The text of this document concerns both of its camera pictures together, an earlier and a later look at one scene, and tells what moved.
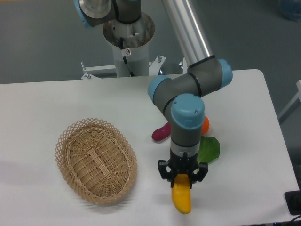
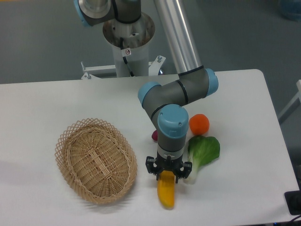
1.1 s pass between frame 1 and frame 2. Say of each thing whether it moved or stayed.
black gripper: moved
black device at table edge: stayed
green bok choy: stayed
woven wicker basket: stayed
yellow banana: moved
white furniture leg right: stayed
